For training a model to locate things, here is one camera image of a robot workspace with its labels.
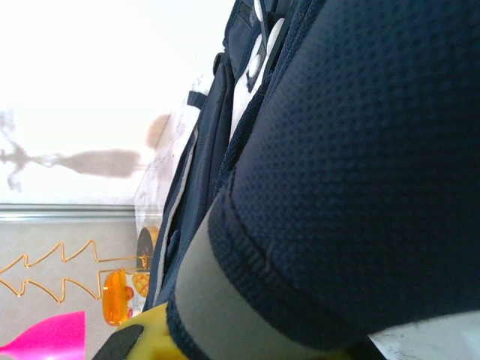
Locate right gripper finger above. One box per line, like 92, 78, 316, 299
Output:
91, 302, 188, 360

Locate navy blue backpack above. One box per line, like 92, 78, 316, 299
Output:
144, 0, 480, 360

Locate orange translucent cup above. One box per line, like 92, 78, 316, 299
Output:
102, 267, 152, 326

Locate pink goblet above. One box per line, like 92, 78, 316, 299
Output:
0, 310, 87, 360

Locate gold wire glass rack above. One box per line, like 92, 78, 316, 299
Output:
0, 226, 159, 304

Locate aluminium frame post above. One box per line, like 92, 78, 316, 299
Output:
0, 203, 137, 223

